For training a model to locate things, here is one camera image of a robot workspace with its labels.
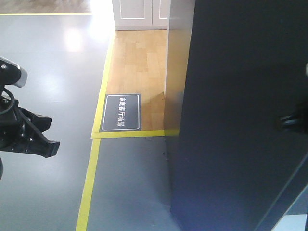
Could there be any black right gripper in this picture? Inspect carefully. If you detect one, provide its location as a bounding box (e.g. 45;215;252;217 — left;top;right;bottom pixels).
275;101;308;134

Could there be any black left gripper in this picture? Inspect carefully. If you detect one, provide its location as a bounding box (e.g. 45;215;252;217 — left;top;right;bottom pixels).
0;86;60;158

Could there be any fridge door white inside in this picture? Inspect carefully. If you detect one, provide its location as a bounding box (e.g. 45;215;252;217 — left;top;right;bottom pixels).
165;0;308;231

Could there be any dark floor sign sticker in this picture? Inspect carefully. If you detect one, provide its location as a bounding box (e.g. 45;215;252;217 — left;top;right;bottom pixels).
100;93;141;132

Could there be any white panelled cabinet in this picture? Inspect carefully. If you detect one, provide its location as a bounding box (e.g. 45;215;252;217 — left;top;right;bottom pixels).
112;0;195;31

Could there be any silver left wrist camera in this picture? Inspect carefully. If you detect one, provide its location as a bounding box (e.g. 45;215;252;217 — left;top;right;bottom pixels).
0;57;27;88

